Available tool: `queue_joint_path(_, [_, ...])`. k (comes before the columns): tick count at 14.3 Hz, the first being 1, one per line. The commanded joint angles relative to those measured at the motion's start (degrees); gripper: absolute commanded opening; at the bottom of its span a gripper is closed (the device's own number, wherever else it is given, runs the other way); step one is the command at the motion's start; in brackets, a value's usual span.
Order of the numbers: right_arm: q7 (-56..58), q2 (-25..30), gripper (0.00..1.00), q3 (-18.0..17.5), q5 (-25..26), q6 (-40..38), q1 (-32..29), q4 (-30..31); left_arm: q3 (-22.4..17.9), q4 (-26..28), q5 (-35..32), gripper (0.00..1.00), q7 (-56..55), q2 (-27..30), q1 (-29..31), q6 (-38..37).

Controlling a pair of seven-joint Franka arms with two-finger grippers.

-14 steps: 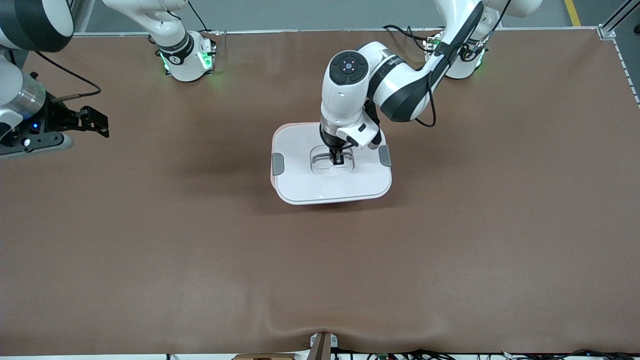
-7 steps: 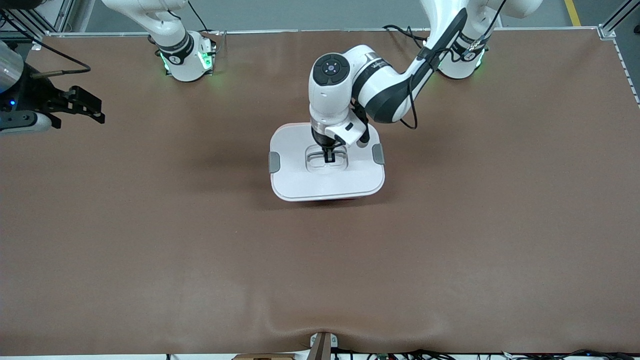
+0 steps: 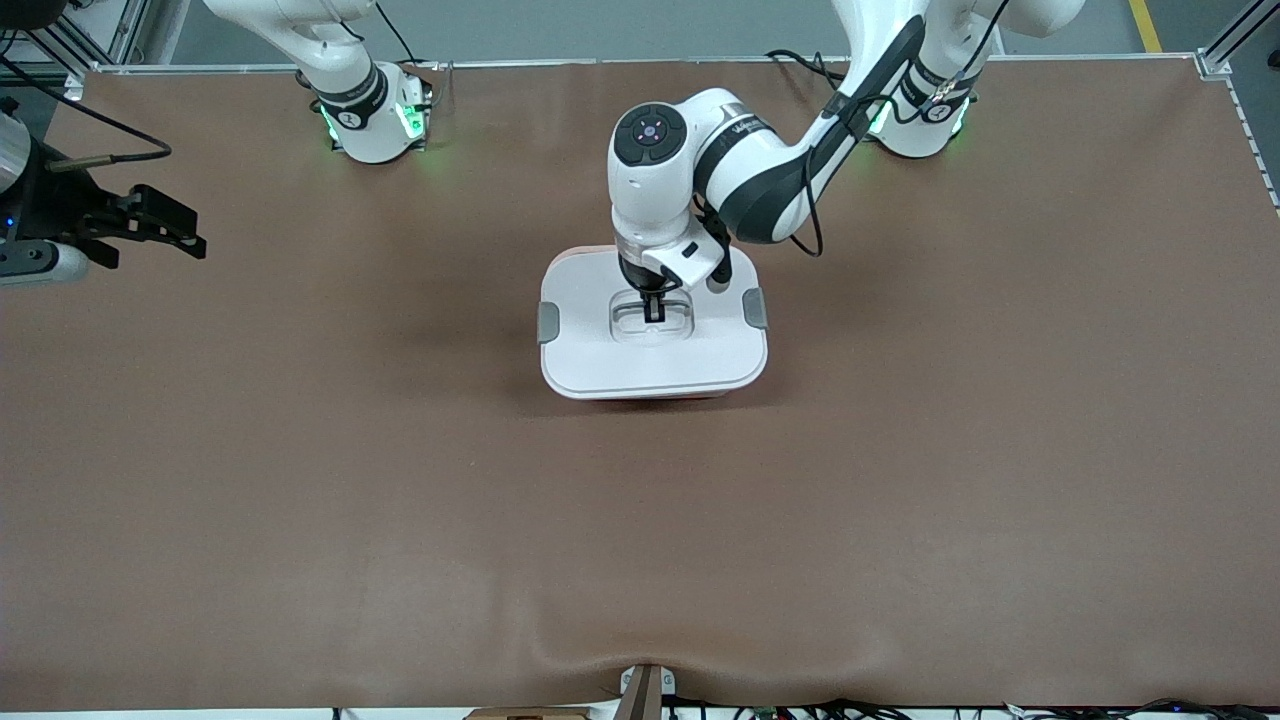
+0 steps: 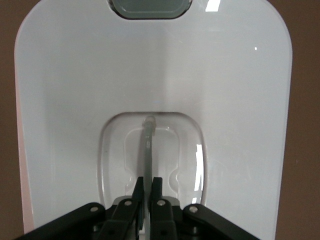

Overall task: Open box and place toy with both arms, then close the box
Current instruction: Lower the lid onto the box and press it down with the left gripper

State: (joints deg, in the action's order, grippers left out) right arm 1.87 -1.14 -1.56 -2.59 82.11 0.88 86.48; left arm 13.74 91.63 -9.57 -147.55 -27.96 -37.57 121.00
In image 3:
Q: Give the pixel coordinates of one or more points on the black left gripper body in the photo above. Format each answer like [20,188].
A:
[634,275]

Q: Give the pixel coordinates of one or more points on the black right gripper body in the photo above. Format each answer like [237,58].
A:
[52,208]

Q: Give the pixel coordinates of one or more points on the white box lid grey latches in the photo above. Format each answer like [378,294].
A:
[650,365]

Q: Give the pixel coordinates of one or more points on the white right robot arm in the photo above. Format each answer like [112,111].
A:
[370,130]

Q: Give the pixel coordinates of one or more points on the metal table clamp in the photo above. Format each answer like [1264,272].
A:
[645,695]

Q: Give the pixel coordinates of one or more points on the aluminium frame profile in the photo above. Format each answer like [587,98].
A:
[110,30]
[1225,45]

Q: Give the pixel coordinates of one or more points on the metal table edge rail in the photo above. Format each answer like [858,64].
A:
[600,60]

